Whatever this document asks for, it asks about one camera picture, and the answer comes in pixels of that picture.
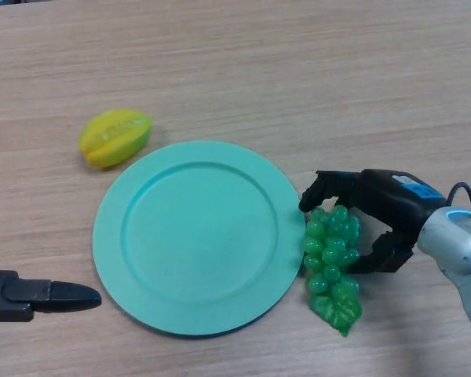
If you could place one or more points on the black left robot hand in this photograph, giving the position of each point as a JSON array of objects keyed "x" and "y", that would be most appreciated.
[{"x": 19, "y": 296}]

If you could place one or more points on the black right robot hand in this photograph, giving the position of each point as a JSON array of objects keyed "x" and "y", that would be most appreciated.
[{"x": 392, "y": 196}]

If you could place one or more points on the green grape bunch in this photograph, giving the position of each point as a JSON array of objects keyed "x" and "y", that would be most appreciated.
[{"x": 329, "y": 239}]

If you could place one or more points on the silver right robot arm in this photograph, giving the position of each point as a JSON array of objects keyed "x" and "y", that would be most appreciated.
[{"x": 455, "y": 243}]

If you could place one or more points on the round green plate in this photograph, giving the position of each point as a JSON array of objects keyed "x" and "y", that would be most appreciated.
[{"x": 204, "y": 243}]

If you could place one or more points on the yellow green starfruit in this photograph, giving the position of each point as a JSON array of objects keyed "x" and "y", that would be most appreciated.
[{"x": 115, "y": 139}]

